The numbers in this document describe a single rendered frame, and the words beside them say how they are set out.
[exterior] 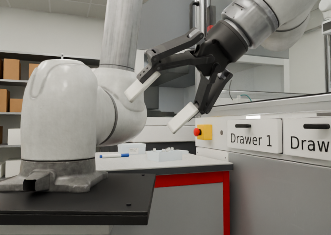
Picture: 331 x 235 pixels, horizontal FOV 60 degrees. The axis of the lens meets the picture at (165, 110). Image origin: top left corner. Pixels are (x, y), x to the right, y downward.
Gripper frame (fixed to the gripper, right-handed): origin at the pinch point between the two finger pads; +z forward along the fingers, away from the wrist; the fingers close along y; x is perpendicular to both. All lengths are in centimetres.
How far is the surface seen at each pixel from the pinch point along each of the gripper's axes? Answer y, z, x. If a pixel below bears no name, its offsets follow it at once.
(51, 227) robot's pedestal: 4.2, 25.6, 7.7
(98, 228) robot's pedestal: -0.2, 20.0, 11.2
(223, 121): -65, -7, -34
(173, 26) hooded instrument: -70, -25, -117
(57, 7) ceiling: -118, 61, -454
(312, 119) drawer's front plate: -41.1, -25.4, 2.5
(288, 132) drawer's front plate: -47, -19, -2
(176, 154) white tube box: -59, 16, -33
